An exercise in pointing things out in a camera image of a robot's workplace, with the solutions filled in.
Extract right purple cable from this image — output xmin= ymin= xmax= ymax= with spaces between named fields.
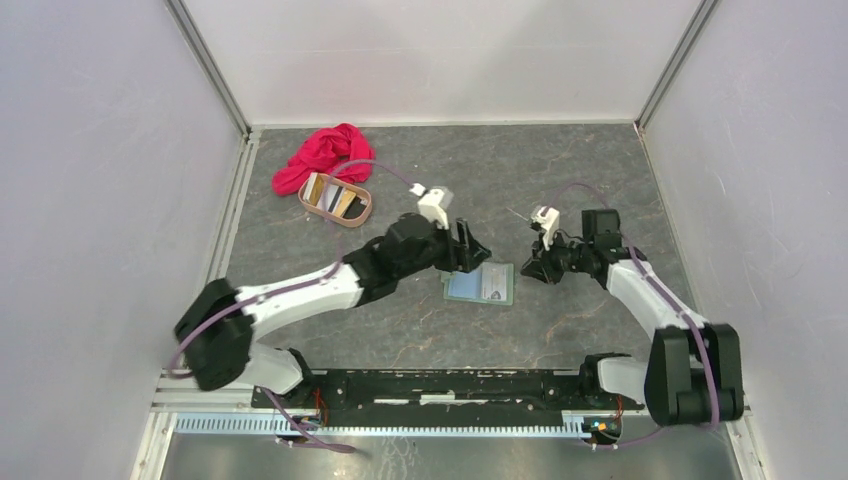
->
xmin=548 ymin=183 xmax=722 ymax=452

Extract purple cable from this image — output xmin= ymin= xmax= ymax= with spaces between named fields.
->
xmin=548 ymin=183 xmax=722 ymax=452
xmin=166 ymin=159 xmax=419 ymax=455

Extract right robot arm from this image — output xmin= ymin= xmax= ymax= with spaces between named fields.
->
xmin=521 ymin=206 xmax=745 ymax=426

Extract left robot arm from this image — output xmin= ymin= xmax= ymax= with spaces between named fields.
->
xmin=174 ymin=213 xmax=491 ymax=408

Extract red crumpled cloth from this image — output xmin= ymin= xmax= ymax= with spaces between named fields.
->
xmin=271 ymin=123 xmax=376 ymax=196

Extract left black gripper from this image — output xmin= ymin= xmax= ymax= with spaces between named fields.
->
xmin=397 ymin=216 xmax=491 ymax=279

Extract green card holder wallet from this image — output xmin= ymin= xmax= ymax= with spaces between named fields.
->
xmin=441 ymin=261 xmax=515 ymax=306

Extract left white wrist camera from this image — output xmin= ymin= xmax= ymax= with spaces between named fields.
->
xmin=409 ymin=183 xmax=453 ymax=230

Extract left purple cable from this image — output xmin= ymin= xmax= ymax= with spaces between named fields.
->
xmin=166 ymin=159 xmax=419 ymax=455

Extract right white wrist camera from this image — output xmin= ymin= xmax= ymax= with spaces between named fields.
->
xmin=530 ymin=205 xmax=560 ymax=250

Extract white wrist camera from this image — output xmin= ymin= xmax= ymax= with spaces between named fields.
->
xmin=530 ymin=205 xmax=560 ymax=250
xmin=409 ymin=183 xmax=453 ymax=230

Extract pink oval card tray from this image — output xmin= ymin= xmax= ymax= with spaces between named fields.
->
xmin=298 ymin=172 xmax=373 ymax=228

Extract stack of upright cards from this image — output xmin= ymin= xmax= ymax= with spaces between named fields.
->
xmin=301 ymin=172 xmax=324 ymax=205

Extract aluminium frame rail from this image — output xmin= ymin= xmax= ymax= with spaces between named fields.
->
xmin=152 ymin=370 xmax=750 ymax=439

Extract gold card in tray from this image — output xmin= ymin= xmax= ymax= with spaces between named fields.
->
xmin=316 ymin=183 xmax=359 ymax=217

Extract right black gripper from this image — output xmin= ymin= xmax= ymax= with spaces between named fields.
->
xmin=518 ymin=229 xmax=592 ymax=285

